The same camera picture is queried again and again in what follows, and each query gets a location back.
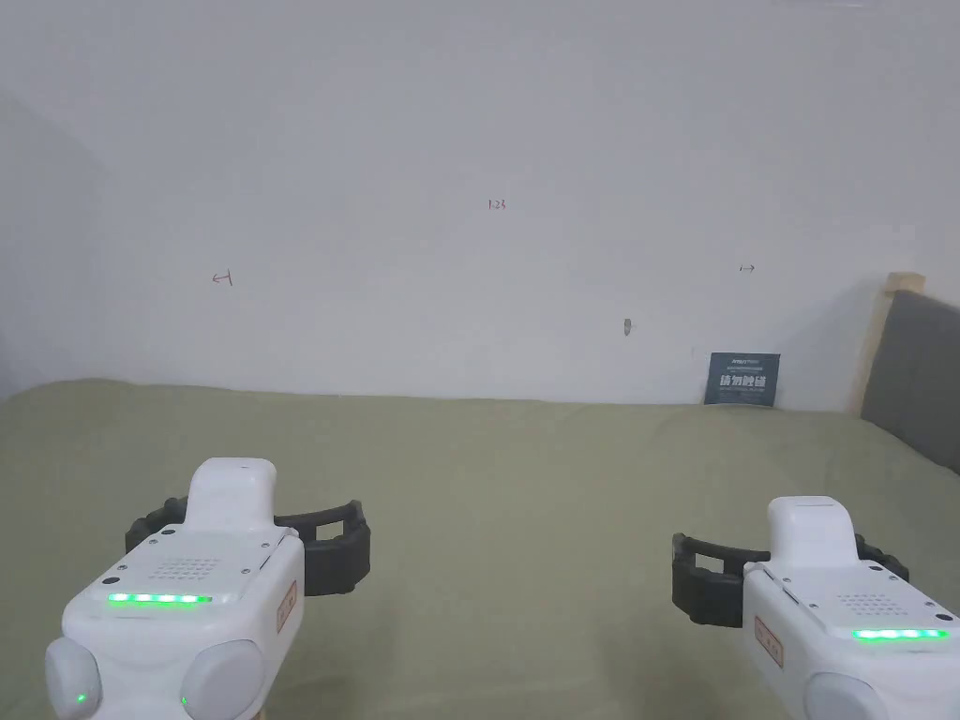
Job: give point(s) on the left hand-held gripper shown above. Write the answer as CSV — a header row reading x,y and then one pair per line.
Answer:
x,y
187,585

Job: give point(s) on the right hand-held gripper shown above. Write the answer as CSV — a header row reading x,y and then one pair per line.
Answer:
x,y
847,615

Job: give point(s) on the dark grey printed card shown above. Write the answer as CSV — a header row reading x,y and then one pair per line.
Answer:
x,y
742,379

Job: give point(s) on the grey padded headboard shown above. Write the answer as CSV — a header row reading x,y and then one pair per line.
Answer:
x,y
919,375

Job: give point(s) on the bed with pale green sheet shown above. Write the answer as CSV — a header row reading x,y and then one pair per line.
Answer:
x,y
510,480

